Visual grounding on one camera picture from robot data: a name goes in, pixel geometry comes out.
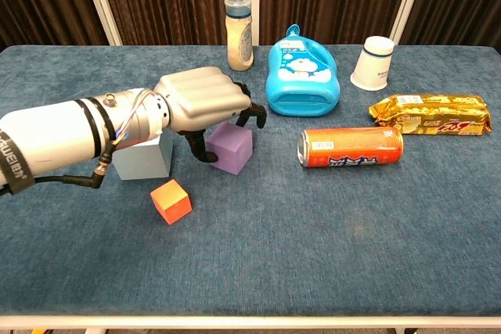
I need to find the small orange cube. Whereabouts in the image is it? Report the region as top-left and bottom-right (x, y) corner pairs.
(150, 178), (193, 226)

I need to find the large light blue cube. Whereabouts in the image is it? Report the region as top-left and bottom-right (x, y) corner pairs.
(112, 128), (175, 181)

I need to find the purple foam cube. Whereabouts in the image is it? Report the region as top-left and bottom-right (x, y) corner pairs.
(206, 121), (254, 176)

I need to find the orange soda can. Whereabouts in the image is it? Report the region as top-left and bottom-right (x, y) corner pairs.
(297, 127), (405, 170)

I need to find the clear jar with beige contents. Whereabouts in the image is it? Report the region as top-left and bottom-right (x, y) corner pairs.
(223, 0), (254, 72)

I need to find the blue table cloth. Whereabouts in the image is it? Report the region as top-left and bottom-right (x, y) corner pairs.
(0, 44), (501, 318)

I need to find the blue detergent bottle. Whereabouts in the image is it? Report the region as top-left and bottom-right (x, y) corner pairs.
(265, 23), (341, 117)

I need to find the white paper cup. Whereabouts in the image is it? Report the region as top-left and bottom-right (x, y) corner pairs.
(350, 35), (395, 92)

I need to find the gold biscuit packet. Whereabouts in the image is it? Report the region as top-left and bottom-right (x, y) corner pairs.
(368, 93), (492, 137)

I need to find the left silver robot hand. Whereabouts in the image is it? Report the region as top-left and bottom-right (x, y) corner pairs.
(153, 66), (268, 163)

